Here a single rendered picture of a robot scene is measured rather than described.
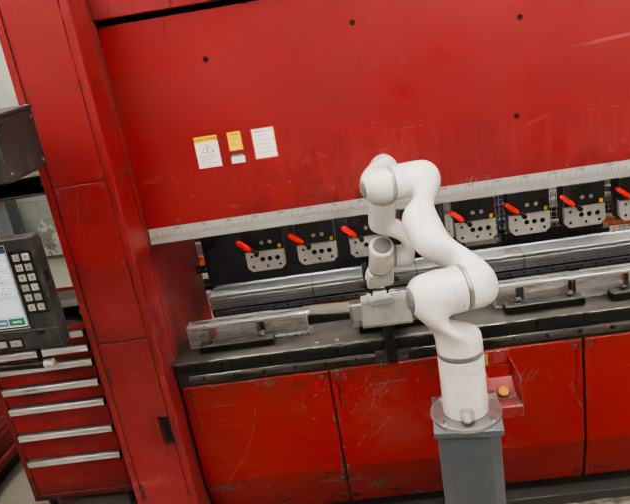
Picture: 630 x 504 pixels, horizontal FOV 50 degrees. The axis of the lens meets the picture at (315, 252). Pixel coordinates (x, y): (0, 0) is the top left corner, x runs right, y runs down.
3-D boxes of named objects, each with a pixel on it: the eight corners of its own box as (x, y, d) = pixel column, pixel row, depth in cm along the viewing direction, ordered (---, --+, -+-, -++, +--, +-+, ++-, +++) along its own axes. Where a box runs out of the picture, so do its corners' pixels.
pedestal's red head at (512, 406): (466, 423, 237) (462, 378, 231) (457, 399, 252) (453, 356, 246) (524, 415, 236) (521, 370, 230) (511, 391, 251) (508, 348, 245)
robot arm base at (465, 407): (507, 431, 174) (502, 368, 168) (432, 435, 177) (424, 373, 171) (497, 391, 192) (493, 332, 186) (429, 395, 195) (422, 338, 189)
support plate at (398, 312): (363, 328, 244) (362, 326, 244) (360, 299, 269) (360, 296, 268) (413, 322, 243) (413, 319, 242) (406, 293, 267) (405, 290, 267)
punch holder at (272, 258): (248, 272, 263) (240, 232, 258) (251, 265, 271) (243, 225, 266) (287, 267, 262) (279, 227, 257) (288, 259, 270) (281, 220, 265)
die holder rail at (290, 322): (190, 349, 277) (185, 328, 274) (193, 342, 282) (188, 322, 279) (312, 333, 273) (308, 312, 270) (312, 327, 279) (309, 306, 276)
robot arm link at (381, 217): (417, 185, 220) (412, 254, 240) (367, 187, 220) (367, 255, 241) (419, 202, 213) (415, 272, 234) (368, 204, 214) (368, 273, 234)
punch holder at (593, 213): (564, 228, 254) (563, 186, 249) (557, 222, 262) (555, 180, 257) (605, 223, 253) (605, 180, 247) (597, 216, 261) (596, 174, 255)
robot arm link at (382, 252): (394, 254, 242) (368, 255, 242) (395, 234, 231) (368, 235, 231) (395, 274, 238) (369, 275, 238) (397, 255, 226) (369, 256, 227)
